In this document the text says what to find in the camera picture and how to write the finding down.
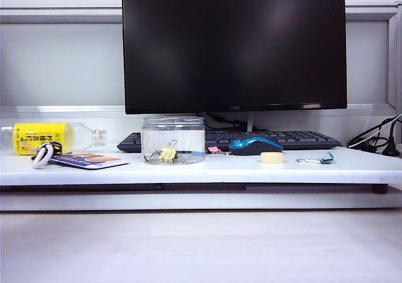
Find pink binder clip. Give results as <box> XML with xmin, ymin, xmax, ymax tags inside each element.
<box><xmin>206</xmin><ymin>145</ymin><xmax>229</xmax><ymax>156</ymax></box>

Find clear plastic jar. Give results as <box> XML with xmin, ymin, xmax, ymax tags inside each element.
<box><xmin>141</xmin><ymin>116</ymin><xmax>207</xmax><ymax>165</ymax></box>

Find blue and black mouse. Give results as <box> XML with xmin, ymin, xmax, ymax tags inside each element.
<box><xmin>227</xmin><ymin>137</ymin><xmax>285</xmax><ymax>156</ymax></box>

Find cream masking tape roll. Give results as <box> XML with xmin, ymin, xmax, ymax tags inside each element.
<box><xmin>259</xmin><ymin>152</ymin><xmax>285</xmax><ymax>164</ymax></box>

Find white desk riser board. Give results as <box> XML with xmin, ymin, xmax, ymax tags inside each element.
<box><xmin>0</xmin><ymin>144</ymin><xmax>402</xmax><ymax>193</ymax></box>

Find black computer monitor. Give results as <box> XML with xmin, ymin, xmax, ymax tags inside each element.
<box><xmin>121</xmin><ymin>0</ymin><xmax>349</xmax><ymax>132</ymax></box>

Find black computer keyboard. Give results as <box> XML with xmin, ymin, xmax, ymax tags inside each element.
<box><xmin>116</xmin><ymin>129</ymin><xmax>342</xmax><ymax>153</ymax></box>

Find purple orange card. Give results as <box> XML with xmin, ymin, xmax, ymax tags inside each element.
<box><xmin>49</xmin><ymin>152</ymin><xmax>130</xmax><ymax>170</ymax></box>

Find teal binder clip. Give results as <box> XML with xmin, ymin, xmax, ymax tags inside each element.
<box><xmin>296</xmin><ymin>152</ymin><xmax>336</xmax><ymax>165</ymax></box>

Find yellow label plastic bottle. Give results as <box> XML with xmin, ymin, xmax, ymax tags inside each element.
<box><xmin>0</xmin><ymin>121</ymin><xmax>108</xmax><ymax>156</ymax></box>

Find black power plug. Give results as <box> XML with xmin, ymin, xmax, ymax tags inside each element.
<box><xmin>383</xmin><ymin>135</ymin><xmax>401</xmax><ymax>157</ymax></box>

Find black monitor cable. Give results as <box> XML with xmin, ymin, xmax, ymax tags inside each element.
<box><xmin>202</xmin><ymin>112</ymin><xmax>252</xmax><ymax>131</ymax></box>

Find black yellow cord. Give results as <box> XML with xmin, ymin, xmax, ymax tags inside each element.
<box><xmin>46</xmin><ymin>140</ymin><xmax>63</xmax><ymax>154</ymax></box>

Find black power cables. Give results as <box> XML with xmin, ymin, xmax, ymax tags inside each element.
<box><xmin>347</xmin><ymin>114</ymin><xmax>402</xmax><ymax>153</ymax></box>

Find white rope lanyard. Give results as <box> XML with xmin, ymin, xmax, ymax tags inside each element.
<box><xmin>32</xmin><ymin>143</ymin><xmax>55</xmax><ymax>170</ymax></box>

